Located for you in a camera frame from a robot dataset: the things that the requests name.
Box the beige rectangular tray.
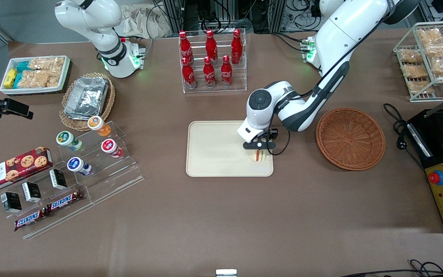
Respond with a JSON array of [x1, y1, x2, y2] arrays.
[[186, 120, 274, 177]]

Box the beige cloth bag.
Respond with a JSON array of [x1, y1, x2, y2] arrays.
[[116, 4, 173, 39]]

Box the clear acrylic bottle rack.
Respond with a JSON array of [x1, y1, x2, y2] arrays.
[[178, 29, 247, 94]]

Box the white wire rack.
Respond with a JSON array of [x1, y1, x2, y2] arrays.
[[393, 21, 443, 103]]

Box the white rectangular snack tub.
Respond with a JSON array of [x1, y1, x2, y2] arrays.
[[0, 55, 72, 96]]

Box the red lid yogurt cup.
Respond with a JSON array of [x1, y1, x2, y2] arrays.
[[101, 139, 124, 158]]

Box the flat oval wicker basket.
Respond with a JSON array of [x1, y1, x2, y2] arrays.
[[59, 72, 116, 132]]

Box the clear acrylic step display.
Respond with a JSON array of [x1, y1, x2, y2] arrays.
[[0, 121, 145, 240]]

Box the small black box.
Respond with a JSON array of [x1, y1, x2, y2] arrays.
[[22, 182, 42, 203], [49, 169, 68, 190], [0, 192, 22, 213]]

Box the blue lid yogurt cup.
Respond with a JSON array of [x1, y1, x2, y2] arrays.
[[67, 157, 92, 176]]

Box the black sealing machine yellow panel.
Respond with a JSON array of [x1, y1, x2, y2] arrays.
[[406, 87, 443, 234]]

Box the round brown wicker basket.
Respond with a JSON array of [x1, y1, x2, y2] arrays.
[[316, 107, 386, 171]]

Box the black power cable with plug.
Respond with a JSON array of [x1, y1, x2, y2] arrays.
[[383, 103, 426, 170]]

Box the red cola bottle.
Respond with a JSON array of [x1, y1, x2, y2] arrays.
[[221, 55, 233, 87], [231, 29, 243, 65], [178, 31, 193, 64], [205, 29, 218, 64], [182, 57, 197, 89], [203, 57, 217, 88]]

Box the black floor cable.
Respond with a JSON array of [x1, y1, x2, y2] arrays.
[[341, 260, 443, 277]]

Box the red Walkers cookie box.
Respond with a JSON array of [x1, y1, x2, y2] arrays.
[[0, 146, 53, 194]]

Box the yellow snack packet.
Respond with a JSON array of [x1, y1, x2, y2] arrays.
[[5, 68, 18, 87]]

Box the black equipment rack with cables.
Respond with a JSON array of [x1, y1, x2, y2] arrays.
[[160, 0, 322, 35]]

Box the green lid yogurt cup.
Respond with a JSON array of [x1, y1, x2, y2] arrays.
[[56, 131, 83, 151]]

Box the Snickers chocolate bar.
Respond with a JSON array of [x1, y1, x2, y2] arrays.
[[47, 190, 84, 213], [14, 210, 48, 232]]

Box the stacked foil containers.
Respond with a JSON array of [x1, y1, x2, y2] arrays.
[[64, 77, 110, 119]]

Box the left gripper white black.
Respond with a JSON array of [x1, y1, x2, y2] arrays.
[[238, 120, 277, 155]]

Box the orange lid yogurt cup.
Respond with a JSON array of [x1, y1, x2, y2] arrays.
[[88, 115, 112, 137]]

